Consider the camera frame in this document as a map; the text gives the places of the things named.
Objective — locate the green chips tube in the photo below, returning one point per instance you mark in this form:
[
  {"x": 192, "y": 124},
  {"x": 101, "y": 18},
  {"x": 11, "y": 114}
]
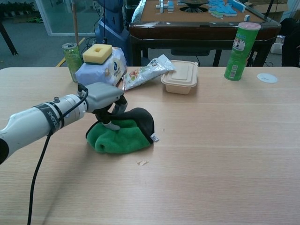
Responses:
[{"x": 239, "y": 52}]

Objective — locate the green and grey microfibre cloth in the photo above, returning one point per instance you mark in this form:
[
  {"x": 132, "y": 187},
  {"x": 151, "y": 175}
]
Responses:
[{"x": 122, "y": 138}]

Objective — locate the beige lidded food container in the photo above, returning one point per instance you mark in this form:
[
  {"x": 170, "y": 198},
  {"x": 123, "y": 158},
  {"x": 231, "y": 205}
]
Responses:
[{"x": 180, "y": 77}]

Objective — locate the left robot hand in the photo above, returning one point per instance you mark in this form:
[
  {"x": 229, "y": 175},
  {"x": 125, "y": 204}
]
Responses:
[{"x": 103, "y": 95}]

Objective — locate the black centre dice dome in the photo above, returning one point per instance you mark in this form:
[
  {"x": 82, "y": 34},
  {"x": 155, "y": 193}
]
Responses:
[{"x": 194, "y": 5}]

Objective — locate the blue machine base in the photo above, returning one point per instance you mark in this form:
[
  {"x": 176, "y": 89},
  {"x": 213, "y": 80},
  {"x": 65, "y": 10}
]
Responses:
[{"x": 112, "y": 25}]

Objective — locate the blue mahjong tile pile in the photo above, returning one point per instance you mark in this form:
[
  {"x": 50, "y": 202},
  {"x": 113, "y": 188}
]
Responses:
[{"x": 223, "y": 9}]

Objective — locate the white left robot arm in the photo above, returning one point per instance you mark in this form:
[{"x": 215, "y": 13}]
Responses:
[{"x": 37, "y": 122}]

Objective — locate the white and blue tissue pack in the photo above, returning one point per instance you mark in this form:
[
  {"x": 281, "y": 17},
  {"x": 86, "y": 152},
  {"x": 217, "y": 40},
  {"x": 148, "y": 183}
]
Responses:
[{"x": 103, "y": 72}]

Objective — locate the dark wooden mahjong table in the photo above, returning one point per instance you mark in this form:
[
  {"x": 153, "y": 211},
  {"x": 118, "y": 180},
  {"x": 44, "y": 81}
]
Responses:
[{"x": 201, "y": 28}]

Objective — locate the green drink can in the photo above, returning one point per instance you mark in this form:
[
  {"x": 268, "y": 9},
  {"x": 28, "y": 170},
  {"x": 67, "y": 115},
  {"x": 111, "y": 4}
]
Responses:
[{"x": 71, "y": 61}]

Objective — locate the brown liquid spill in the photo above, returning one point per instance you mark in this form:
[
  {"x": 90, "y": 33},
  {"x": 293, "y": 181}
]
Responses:
[{"x": 142, "y": 162}]

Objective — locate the black table leg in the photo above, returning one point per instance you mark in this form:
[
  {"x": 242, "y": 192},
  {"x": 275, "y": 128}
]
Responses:
[{"x": 7, "y": 38}]

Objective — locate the wooden pole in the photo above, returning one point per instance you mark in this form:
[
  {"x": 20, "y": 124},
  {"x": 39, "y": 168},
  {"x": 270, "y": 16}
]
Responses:
[{"x": 75, "y": 21}]

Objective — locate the yellow sponge with green base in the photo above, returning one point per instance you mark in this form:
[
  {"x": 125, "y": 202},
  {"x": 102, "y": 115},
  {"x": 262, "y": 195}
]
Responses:
[{"x": 96, "y": 54}]

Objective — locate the white woven bag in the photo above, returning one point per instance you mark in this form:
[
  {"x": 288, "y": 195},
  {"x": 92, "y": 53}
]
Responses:
[{"x": 277, "y": 45}]

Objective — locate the white snack bag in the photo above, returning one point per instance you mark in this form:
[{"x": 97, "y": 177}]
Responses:
[{"x": 143, "y": 73}]

